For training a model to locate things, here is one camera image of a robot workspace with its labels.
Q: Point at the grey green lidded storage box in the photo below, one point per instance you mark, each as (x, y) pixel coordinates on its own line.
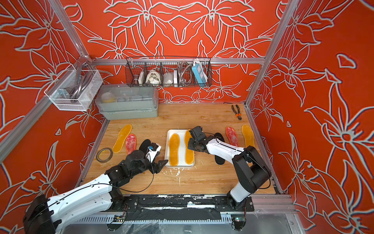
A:
(120, 102)

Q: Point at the orange black pliers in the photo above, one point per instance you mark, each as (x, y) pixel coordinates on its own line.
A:
(237, 112)

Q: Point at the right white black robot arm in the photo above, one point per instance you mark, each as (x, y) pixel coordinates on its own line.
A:
(251, 170)

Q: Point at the brown tape roll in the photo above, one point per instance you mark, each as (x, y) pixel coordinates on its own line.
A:
(104, 155)

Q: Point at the white plastic storage tray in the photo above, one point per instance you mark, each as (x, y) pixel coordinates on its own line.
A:
(182, 148)

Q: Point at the black wire wall basket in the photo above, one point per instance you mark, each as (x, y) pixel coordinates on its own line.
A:
(167, 72)

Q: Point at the black insole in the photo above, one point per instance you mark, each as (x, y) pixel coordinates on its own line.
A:
(145, 146)
(218, 159)

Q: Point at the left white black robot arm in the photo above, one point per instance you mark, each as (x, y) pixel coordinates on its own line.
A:
(50, 215)

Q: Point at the yellow insole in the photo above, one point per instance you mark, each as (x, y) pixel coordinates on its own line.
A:
(248, 135)
(189, 155)
(122, 136)
(174, 143)

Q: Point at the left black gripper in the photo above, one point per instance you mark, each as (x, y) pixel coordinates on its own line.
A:
(156, 168)

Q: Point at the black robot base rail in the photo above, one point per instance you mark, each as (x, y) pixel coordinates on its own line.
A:
(179, 207)

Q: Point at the blue white power strip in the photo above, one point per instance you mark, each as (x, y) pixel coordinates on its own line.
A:
(199, 73)

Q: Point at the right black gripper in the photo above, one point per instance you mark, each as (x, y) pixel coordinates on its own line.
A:
(190, 145)

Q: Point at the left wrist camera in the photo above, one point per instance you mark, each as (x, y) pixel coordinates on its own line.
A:
(153, 151)

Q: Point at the clear plastic wall bin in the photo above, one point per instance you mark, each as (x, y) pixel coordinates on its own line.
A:
(74, 89)

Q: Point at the red insole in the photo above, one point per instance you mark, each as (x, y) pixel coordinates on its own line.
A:
(232, 136)
(130, 143)

